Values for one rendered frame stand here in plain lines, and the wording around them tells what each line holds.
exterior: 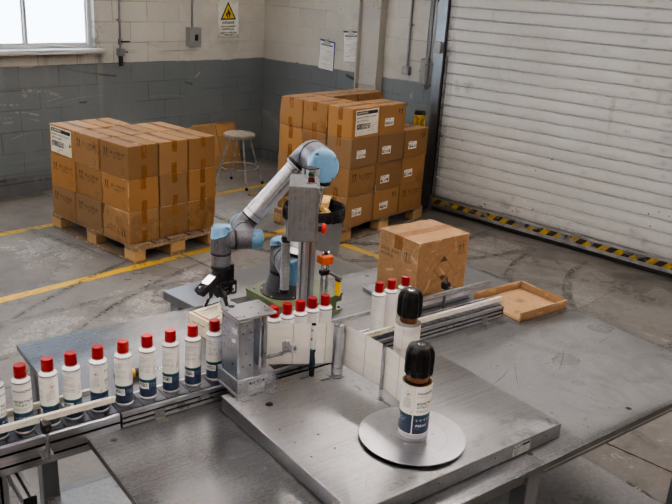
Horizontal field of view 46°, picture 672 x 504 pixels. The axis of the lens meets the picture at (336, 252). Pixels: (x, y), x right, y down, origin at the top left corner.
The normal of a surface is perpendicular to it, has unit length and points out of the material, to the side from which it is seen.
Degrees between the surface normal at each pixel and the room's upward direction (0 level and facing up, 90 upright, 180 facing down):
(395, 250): 90
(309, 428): 0
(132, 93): 90
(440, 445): 0
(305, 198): 90
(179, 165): 91
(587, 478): 1
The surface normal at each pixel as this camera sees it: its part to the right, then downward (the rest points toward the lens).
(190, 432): 0.06, -0.94
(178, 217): 0.77, 0.25
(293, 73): -0.69, 0.20
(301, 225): 0.03, 0.33
